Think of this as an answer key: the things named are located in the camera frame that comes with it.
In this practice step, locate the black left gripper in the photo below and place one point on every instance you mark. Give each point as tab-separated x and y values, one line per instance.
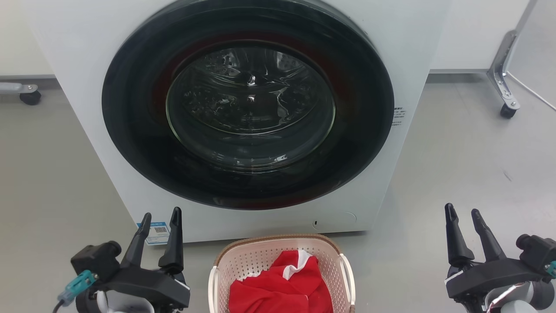
130	280

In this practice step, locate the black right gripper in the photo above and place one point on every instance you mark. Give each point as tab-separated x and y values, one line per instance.
499	271

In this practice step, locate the beige perforated plastic laundry basket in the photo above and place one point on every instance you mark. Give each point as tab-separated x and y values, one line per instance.
256	256

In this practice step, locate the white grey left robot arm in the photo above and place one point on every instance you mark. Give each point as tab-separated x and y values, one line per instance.
117	304

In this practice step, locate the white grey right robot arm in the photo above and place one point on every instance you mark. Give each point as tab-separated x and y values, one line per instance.
525	298

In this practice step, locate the blue white QR code sticker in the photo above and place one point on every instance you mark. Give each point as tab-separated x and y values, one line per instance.
155	232

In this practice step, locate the red and white garment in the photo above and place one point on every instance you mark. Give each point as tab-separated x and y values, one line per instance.
282	287

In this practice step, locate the black text label sticker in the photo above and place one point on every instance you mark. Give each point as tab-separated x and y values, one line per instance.
398	116

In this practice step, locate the round dark washing machine door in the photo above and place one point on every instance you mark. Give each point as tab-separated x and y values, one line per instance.
247	108

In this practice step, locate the grey metal stand leg with caster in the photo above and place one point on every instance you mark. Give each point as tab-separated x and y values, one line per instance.
504	74

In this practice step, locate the white front-load washing machine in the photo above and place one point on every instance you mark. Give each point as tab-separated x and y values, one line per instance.
78	65

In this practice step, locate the grey metal leg with black caster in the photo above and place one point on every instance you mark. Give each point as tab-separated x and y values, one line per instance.
24	91

